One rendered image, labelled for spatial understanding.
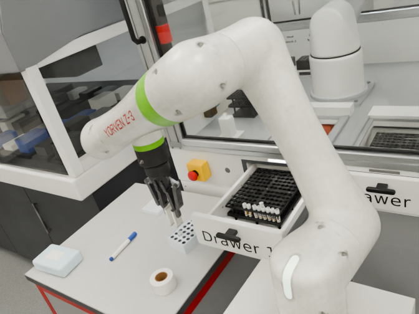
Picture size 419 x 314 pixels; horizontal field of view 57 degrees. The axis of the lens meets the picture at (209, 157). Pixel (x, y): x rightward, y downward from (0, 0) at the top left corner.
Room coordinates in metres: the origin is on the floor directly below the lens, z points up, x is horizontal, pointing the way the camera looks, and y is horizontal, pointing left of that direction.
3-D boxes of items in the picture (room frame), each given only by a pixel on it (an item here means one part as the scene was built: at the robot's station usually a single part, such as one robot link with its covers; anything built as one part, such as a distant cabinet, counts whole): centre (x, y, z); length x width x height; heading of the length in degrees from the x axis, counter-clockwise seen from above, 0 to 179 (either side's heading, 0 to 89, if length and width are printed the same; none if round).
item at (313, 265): (0.53, -0.13, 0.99); 0.16 x 0.13 x 0.19; 132
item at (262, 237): (0.85, -0.02, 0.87); 0.29 x 0.02 x 0.11; 50
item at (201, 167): (1.28, 0.05, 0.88); 0.07 x 0.05 x 0.07; 50
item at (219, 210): (1.01, -0.15, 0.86); 0.40 x 0.26 x 0.06; 140
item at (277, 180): (1.00, -0.15, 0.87); 0.22 x 0.18 x 0.06; 140
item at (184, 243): (1.04, 0.13, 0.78); 0.12 x 0.08 x 0.04; 129
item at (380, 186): (0.86, -0.43, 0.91); 0.07 x 0.04 x 0.01; 50
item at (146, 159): (1.03, 0.16, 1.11); 0.12 x 0.09 x 0.06; 140
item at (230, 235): (0.83, 0.00, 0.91); 0.07 x 0.04 x 0.01; 50
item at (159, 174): (1.03, 0.16, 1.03); 0.08 x 0.07 x 0.09; 50
